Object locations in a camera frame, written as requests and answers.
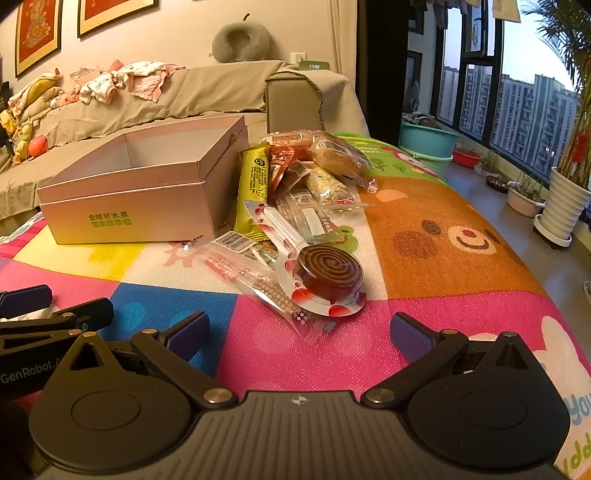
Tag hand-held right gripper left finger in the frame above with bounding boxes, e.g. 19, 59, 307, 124
59, 312, 238, 409

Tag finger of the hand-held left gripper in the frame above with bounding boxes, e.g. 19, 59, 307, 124
0, 298, 115, 352
0, 285, 53, 319

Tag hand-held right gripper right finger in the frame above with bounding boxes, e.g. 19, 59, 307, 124
361, 312, 539, 408

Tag clear biscuit stick packet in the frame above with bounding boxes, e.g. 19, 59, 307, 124
182, 231, 340, 344

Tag pink cardboard box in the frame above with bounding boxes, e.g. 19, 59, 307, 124
37, 115, 249, 245

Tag orange bread packet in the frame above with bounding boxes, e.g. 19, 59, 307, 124
259, 131, 319, 151

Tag colourful cartoon play mat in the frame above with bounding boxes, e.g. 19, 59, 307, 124
0, 131, 591, 480

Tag clear packet with white label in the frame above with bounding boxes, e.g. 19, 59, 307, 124
272, 189, 352, 245

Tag yellow-green snack packet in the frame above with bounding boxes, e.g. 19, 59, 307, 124
233, 142, 273, 243

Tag yellow plush toy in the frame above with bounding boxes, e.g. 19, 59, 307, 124
0, 108, 35, 164

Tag green plastic basin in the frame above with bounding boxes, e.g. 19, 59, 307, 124
405, 154, 454, 181

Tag cereal bar packet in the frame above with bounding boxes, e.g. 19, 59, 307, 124
295, 168, 365, 208

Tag red plastic basin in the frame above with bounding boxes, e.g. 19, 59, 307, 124
452, 147, 483, 168

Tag small potted plant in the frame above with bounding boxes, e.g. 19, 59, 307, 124
480, 150, 504, 178

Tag round cake packet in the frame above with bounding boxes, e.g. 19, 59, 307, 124
307, 134, 379, 192

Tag red-brown snack packet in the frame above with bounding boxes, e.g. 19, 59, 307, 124
268, 148, 315, 192

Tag teal plastic basin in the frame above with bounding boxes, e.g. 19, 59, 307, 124
398, 122, 460, 160

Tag folded yellow pink blanket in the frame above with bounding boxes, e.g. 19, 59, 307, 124
0, 69, 65, 121

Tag white ribbed plant pot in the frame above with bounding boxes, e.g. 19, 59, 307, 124
536, 166, 591, 241

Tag pink and white baby clothes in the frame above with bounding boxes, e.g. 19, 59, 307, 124
69, 60, 188, 104

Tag beige sofa cover cloth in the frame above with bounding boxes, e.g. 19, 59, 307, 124
0, 60, 365, 222

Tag beige sofa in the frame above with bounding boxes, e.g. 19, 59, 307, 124
0, 60, 365, 222

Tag grey neck pillow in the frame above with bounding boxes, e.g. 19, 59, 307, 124
211, 21, 273, 64

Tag light curtain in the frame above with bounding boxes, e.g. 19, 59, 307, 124
318, 0, 358, 134

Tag hanging laundry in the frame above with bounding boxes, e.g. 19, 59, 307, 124
409, 0, 522, 28

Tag palm plant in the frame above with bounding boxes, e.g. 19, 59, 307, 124
522, 0, 591, 190

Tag black window frame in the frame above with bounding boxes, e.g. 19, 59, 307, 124
406, 0, 589, 185

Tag red picture in gold frame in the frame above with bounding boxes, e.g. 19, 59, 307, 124
14, 0, 64, 78

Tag wide red picture gold frame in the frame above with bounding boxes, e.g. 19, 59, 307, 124
77, 0, 160, 38

